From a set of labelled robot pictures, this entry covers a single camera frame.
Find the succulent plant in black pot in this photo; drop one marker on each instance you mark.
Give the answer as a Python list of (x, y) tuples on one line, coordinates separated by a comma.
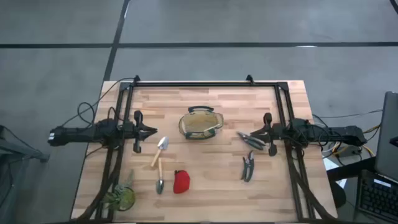
[(122, 196)]

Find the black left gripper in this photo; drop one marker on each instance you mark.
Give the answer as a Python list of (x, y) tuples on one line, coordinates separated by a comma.
[(138, 130)]

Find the black round stool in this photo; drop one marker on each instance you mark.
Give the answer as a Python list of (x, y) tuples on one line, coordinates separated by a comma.
[(338, 194)]

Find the grey power box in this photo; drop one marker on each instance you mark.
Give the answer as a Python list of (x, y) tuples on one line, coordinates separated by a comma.
[(349, 150)]

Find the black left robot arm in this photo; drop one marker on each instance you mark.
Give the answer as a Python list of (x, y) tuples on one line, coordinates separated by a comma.
[(77, 133)]

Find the beige green gardening bag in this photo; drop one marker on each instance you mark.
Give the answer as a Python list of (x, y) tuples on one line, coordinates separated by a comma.
[(199, 124)]

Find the grey metal stand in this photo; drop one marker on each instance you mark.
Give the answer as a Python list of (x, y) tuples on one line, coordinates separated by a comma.
[(21, 151)]

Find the red gardening glove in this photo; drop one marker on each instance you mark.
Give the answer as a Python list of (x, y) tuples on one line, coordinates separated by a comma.
[(181, 182)]

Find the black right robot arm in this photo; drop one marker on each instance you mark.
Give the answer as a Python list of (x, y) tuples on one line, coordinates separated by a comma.
[(342, 133)]

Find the white paper sheet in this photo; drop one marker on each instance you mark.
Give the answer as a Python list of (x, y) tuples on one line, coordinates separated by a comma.
[(330, 164)]

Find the black keyboard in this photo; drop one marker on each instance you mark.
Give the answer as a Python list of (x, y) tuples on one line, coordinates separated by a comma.
[(377, 196)]

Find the black aluminium table frame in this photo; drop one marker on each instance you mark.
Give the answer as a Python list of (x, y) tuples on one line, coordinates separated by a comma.
[(202, 84)]

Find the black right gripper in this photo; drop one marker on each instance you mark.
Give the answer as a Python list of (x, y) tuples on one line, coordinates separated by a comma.
[(271, 133)]

